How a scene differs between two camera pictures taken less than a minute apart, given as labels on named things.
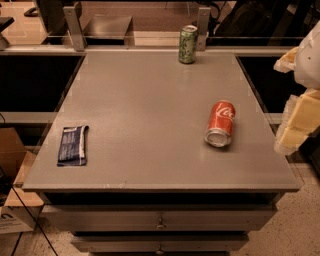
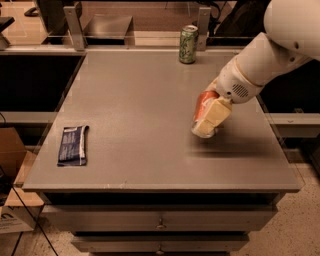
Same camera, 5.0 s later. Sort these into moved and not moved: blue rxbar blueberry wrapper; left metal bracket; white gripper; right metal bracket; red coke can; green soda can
Moved: white gripper; red coke can
Not moved: green soda can; right metal bracket; blue rxbar blueberry wrapper; left metal bracket
